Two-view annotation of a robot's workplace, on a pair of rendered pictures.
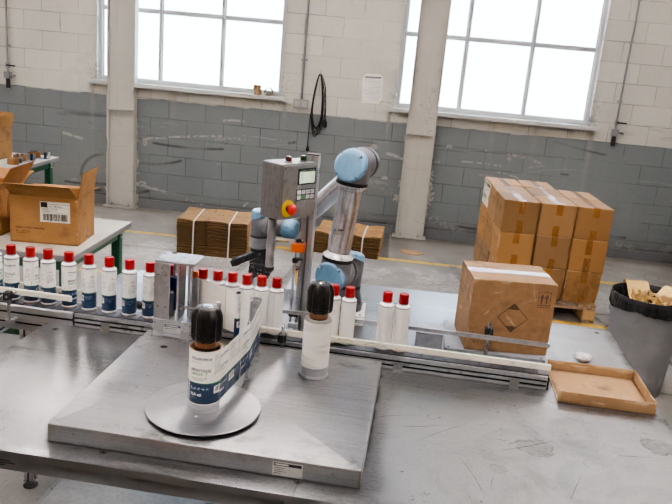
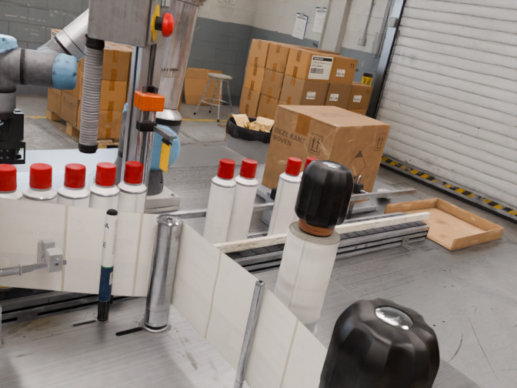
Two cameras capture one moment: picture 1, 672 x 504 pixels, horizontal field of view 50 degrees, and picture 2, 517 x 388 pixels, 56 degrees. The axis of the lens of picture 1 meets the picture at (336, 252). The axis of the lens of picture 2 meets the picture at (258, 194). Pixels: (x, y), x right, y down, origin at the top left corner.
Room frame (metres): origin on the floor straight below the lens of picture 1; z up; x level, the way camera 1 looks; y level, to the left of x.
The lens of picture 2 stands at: (1.64, 0.63, 1.37)
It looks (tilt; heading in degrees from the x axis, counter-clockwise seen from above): 20 degrees down; 313
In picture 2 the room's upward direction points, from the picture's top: 11 degrees clockwise
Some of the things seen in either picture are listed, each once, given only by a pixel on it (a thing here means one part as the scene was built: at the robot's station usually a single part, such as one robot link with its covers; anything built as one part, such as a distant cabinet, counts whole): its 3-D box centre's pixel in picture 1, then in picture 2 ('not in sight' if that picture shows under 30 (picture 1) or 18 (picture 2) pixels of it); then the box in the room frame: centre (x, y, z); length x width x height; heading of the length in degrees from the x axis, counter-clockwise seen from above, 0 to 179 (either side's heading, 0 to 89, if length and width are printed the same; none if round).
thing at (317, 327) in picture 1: (317, 328); (310, 249); (2.07, 0.03, 1.03); 0.09 x 0.09 x 0.30
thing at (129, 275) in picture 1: (129, 287); not in sight; (2.42, 0.71, 0.98); 0.05 x 0.05 x 0.20
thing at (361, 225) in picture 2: (388, 346); (295, 236); (2.28, -0.20, 0.91); 1.07 x 0.01 x 0.02; 84
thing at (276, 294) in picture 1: (275, 305); (129, 215); (2.37, 0.19, 0.98); 0.05 x 0.05 x 0.20
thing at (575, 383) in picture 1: (598, 385); (443, 221); (2.24, -0.91, 0.85); 0.30 x 0.26 x 0.04; 84
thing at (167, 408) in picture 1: (203, 408); not in sight; (1.78, 0.32, 0.89); 0.31 x 0.31 x 0.01
